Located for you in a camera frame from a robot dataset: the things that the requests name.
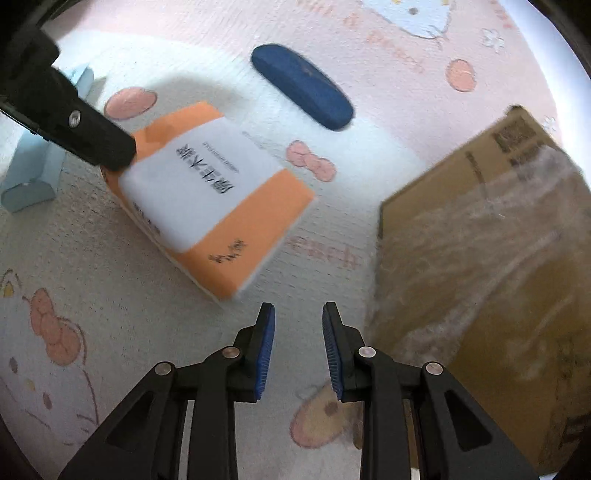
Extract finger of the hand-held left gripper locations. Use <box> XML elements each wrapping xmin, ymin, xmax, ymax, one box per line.
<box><xmin>0</xmin><ymin>28</ymin><xmax>138</xmax><ymax>172</ymax></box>

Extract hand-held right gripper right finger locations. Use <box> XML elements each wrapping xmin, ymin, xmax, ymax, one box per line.
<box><xmin>322</xmin><ymin>301</ymin><xmax>541</xmax><ymax>480</ymax></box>

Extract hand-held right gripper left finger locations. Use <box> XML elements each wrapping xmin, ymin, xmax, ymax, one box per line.
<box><xmin>58</xmin><ymin>302</ymin><xmax>276</xmax><ymax>480</ymax></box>

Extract light blue carton box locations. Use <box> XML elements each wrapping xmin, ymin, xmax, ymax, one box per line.
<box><xmin>0</xmin><ymin>65</ymin><xmax>95</xmax><ymax>214</ymax></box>

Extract orange white tissue pack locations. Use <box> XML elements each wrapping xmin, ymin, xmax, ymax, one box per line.
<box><xmin>100</xmin><ymin>102</ymin><xmax>317</xmax><ymax>303</ymax></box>

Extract brown cardboard box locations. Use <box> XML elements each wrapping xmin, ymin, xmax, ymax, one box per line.
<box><xmin>353</xmin><ymin>105</ymin><xmax>591</xmax><ymax>476</ymax></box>

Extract blue denim case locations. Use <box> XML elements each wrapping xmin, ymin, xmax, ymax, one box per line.
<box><xmin>250</xmin><ymin>43</ymin><xmax>355</xmax><ymax>131</ymax></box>

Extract pink cartoon printed blanket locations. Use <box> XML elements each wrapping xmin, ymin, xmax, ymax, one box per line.
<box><xmin>0</xmin><ymin>0</ymin><xmax>591</xmax><ymax>480</ymax></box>

